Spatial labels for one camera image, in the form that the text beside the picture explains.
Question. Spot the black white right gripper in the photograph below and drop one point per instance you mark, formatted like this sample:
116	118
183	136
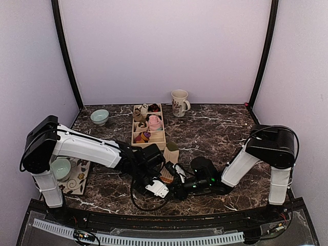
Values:
182	193

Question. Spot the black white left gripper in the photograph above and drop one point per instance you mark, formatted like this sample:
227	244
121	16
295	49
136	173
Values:
137	187

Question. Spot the cream olive striped sock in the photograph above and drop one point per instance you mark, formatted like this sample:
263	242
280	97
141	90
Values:
171	153

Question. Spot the maroon purple orange striped sock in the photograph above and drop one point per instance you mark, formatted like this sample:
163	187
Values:
142	137

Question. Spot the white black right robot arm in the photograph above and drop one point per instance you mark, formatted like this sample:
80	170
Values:
277	146

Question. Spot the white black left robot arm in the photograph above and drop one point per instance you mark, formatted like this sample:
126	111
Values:
49	139

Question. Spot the wooden compartment organizer box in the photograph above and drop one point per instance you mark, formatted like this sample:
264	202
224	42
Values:
157	137

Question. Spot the cream green rolled sock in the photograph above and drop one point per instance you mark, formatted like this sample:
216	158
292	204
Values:
142	126

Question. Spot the pink rolled sock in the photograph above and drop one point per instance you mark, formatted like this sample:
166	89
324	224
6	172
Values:
155	124

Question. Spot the beige rolled sock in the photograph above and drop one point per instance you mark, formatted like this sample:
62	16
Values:
137	116

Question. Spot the floral patterned tile coaster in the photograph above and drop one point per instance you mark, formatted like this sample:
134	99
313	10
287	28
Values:
76	182

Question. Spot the white ribbed rolled sock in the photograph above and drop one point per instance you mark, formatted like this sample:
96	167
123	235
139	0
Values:
144	108

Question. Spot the black red rolled sock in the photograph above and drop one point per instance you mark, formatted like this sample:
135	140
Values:
154	108

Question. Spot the seashell coral ceramic mug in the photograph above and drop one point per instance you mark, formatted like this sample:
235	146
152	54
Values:
180	103

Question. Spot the light blue ceramic bowl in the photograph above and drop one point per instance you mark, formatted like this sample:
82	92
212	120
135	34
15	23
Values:
100	117

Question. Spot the small green cup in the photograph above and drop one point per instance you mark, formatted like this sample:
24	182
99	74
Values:
61	168

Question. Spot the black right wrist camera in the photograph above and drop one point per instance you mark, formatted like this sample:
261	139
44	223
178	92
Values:
203	168

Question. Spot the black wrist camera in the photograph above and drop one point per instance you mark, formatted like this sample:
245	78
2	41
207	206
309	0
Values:
153	155
203	168

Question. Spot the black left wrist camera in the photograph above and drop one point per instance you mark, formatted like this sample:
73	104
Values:
153	155

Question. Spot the white slotted cable duct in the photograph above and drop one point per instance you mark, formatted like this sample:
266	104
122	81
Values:
84	237

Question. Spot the black front frame rail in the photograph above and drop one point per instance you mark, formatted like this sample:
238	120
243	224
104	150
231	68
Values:
193	214

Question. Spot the black right corner post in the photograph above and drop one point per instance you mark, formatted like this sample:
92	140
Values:
265	52

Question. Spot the black corner post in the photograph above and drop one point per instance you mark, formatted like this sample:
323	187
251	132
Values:
265	52
65	53

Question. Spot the black left corner post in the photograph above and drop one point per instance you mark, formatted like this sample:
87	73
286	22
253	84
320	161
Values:
65	53

